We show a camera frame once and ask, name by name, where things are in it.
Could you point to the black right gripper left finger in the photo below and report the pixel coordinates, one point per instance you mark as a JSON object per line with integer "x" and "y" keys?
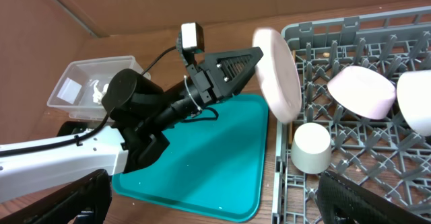
{"x": 86, "y": 200}

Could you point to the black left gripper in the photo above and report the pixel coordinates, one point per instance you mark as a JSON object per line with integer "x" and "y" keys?
{"x": 221, "y": 75}

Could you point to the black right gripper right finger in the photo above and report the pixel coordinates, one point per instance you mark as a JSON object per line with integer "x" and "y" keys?
{"x": 342, "y": 201}

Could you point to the white plate with food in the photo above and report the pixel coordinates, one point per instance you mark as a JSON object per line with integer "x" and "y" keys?
{"x": 277, "y": 75}

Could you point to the white paper cup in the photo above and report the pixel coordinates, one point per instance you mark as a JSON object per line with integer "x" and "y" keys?
{"x": 311, "y": 148}

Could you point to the wooden chopstick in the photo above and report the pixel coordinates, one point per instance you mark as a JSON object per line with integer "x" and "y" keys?
{"x": 290, "y": 134}

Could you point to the white paper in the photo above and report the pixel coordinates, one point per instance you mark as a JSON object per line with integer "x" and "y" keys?
{"x": 98, "y": 94}

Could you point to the pink bowl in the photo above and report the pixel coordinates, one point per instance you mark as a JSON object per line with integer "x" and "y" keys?
{"x": 363, "y": 92}

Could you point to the white bowl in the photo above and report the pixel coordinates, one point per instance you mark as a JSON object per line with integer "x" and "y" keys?
{"x": 413, "y": 96}

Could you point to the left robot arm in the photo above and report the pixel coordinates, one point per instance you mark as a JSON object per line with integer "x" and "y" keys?
{"x": 140, "y": 112}

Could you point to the grey dishwasher rack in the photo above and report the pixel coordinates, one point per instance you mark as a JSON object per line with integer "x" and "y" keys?
{"x": 384, "y": 156}

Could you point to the black tray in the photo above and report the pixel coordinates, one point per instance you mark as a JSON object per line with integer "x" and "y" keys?
{"x": 72, "y": 127}

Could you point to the teal plastic tray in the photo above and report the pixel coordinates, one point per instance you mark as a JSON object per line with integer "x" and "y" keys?
{"x": 211, "y": 167}

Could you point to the clear plastic bin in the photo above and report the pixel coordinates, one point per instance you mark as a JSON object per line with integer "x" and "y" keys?
{"x": 73, "y": 92}

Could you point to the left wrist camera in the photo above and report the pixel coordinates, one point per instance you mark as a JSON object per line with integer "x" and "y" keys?
{"x": 191, "y": 38}

